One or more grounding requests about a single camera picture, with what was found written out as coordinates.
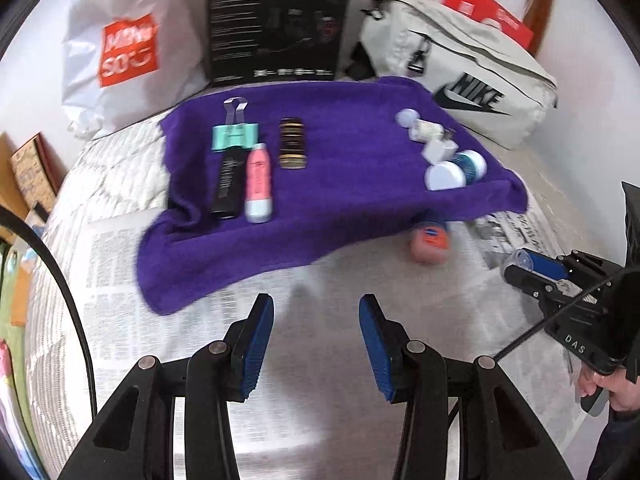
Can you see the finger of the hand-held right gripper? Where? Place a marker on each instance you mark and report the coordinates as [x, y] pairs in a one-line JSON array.
[[525, 282], [545, 265]]

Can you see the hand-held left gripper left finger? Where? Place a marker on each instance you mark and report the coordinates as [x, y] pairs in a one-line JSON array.
[[252, 350]]

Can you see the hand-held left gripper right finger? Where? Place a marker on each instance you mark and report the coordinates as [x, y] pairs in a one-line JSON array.
[[375, 345]]

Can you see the orange-lidded jar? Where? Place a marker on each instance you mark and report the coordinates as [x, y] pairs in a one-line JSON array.
[[430, 242]]

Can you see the blue bottle with white cap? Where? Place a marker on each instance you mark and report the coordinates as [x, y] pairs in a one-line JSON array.
[[467, 166]]

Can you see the white charger plug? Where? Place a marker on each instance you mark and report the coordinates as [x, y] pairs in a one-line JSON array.
[[440, 151]]

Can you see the pink tube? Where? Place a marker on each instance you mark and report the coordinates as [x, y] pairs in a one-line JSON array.
[[259, 185]]

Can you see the black case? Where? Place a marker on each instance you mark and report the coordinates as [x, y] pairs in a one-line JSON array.
[[227, 185]]

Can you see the small cream bottle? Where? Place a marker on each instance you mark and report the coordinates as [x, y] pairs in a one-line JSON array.
[[427, 131]]

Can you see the dark brown gold-banded tube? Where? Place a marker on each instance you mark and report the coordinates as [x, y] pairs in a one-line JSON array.
[[292, 142]]

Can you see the person's right forearm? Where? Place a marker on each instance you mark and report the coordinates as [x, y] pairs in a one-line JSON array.
[[617, 450]]

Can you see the person's right hand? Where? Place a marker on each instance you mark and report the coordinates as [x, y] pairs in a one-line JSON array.
[[627, 394]]

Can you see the purple towel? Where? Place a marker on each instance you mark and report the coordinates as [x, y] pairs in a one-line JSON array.
[[345, 200]]

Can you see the lavender round cap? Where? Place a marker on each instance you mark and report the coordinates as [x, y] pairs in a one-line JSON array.
[[405, 117]]

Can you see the teal binder clip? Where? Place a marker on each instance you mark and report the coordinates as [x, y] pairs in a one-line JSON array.
[[235, 136]]

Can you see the grey waist bag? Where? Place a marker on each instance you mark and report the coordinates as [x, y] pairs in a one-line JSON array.
[[470, 55]]

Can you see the wooden headboard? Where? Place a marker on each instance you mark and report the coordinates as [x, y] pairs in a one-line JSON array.
[[542, 0]]

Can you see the red cardboard box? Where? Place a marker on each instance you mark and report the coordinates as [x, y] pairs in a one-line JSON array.
[[480, 5]]

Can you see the brown cardboard box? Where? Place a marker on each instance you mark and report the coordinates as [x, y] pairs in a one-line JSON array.
[[30, 170]]

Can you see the white plastic shopping bag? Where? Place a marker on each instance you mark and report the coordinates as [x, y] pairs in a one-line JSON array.
[[100, 105]]

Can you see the black product box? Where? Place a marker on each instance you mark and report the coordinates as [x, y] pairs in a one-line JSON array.
[[260, 15]]

